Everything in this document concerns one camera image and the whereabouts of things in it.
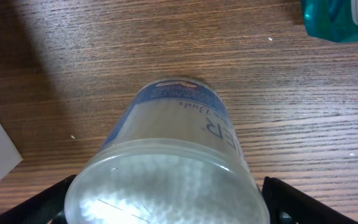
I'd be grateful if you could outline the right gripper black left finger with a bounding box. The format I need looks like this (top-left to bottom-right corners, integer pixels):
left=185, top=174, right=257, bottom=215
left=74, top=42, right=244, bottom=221
left=0, top=175, right=76, bottom=224

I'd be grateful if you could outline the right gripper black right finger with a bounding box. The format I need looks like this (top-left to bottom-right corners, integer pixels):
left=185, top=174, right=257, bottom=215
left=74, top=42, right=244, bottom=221
left=262, top=177, right=358, bottom=224

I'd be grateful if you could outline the clear cotton bud jar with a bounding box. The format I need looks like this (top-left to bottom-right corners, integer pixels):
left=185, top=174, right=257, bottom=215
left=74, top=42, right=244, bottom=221
left=64, top=77, right=270, bottom=223

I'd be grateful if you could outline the teal mouthwash bottle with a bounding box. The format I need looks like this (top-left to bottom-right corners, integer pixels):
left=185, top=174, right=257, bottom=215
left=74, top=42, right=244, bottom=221
left=301, top=0, right=358, bottom=42

